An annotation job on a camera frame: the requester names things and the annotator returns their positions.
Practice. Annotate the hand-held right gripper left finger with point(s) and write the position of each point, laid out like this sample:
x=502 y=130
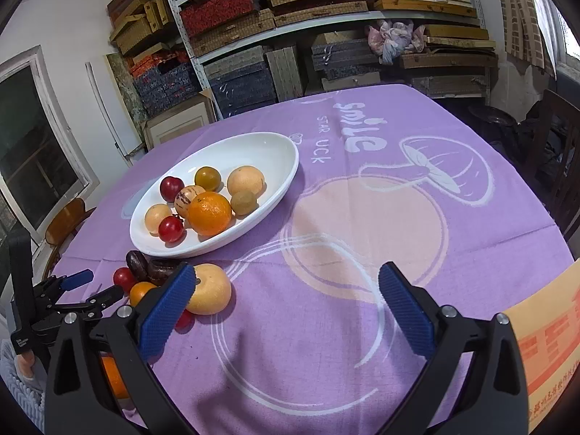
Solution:
x=165 y=312

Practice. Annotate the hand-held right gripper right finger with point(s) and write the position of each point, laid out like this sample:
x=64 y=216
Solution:
x=410 y=317

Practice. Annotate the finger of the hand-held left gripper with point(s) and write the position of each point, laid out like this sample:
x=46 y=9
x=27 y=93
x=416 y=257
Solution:
x=104 y=297
x=79 y=276

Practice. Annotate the red cherry tomato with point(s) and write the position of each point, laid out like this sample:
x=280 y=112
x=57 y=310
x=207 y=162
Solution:
x=185 y=321
x=171 y=229
x=122 y=277

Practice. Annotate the small yellow orange tomato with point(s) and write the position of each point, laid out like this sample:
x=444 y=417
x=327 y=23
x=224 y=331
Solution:
x=141 y=293

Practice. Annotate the dark purple passion fruit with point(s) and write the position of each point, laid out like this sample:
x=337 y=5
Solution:
x=137 y=263
x=162 y=269

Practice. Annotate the yellow persimmon with dark spot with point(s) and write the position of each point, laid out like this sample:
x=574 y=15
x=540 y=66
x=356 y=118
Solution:
x=210 y=290

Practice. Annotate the pale orange plum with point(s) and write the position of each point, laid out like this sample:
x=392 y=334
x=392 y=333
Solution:
x=156 y=218

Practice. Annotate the striped yellow pepino melon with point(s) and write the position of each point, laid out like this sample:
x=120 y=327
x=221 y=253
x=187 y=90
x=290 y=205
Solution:
x=185 y=197

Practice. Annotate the dark red plum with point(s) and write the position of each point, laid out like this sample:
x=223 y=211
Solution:
x=171 y=185

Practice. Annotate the large brown longan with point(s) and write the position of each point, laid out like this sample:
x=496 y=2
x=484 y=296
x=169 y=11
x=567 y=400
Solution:
x=243 y=202

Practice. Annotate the large pale yellow pear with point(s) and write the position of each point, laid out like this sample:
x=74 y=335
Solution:
x=245 y=181

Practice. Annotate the white oval plate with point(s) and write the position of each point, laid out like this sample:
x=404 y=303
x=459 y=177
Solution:
x=272 y=154

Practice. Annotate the person's left forearm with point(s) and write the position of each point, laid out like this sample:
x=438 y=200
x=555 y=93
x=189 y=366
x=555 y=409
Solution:
x=18 y=394

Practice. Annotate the light wooden chair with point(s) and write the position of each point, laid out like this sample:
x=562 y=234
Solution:
x=68 y=222

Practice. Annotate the purple printed tablecloth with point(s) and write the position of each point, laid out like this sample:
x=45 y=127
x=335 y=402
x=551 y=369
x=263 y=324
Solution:
x=317 y=371

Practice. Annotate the white framed window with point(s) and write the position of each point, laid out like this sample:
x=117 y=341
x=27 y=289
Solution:
x=31 y=145

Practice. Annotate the orange printed cardboard box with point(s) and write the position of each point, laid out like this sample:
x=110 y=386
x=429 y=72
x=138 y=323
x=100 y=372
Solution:
x=548 y=349

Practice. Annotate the white leaning board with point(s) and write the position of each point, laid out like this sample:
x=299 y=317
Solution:
x=106 y=108

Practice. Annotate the framed picture in cardboard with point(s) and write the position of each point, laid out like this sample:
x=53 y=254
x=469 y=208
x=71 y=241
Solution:
x=176 y=124

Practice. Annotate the green marbled panel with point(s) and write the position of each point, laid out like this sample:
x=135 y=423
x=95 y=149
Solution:
x=124 y=84

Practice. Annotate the stack of blue patterned boxes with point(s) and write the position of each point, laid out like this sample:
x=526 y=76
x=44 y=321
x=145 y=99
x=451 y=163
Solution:
x=167 y=84

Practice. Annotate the dark round stool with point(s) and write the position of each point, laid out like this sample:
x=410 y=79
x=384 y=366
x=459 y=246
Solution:
x=491 y=115

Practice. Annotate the dark clothing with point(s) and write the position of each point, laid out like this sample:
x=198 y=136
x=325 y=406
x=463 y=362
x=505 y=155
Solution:
x=532 y=131

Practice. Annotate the orange patterned box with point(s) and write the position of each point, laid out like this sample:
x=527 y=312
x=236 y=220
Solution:
x=149 y=61

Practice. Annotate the dark wooden chair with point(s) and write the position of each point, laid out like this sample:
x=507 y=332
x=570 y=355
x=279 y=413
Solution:
x=557 y=145

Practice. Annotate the dark grey box stack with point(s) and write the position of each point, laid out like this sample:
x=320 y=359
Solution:
x=344 y=59
x=240 y=84

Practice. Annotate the pink plastic bag bundle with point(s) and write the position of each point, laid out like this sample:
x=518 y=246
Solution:
x=392 y=38

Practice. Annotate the shelf of gift boxes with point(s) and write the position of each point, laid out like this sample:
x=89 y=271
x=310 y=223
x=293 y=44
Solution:
x=235 y=31

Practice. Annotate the white metal shelving rack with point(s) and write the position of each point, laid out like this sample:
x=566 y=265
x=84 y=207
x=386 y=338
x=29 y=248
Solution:
x=362 y=20

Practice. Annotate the red patterned boxes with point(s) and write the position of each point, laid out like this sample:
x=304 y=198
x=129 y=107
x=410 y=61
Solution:
x=217 y=9

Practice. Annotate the bright window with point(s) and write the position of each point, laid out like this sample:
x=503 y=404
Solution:
x=571 y=40

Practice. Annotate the brick patterned curtain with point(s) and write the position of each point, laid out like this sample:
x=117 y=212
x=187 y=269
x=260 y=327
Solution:
x=521 y=13

